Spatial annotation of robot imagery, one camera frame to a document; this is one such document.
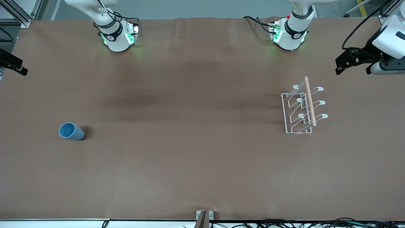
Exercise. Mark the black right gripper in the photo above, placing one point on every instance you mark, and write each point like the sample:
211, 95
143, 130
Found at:
6, 59

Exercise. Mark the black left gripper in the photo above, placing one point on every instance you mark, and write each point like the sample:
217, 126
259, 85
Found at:
369, 51

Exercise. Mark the blue plastic cup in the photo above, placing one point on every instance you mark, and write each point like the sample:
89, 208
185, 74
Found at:
67, 130

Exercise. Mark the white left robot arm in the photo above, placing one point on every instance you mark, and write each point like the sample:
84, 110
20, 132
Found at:
294, 34

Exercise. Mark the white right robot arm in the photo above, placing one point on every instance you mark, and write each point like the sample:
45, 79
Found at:
115, 39

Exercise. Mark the brown table cover sheet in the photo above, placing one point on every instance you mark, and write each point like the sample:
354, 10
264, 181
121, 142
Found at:
190, 142

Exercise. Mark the aluminium frame profile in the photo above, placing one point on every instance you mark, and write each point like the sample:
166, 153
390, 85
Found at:
19, 14
386, 15

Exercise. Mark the brown post with metal bracket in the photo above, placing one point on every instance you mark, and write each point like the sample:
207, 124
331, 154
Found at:
202, 220

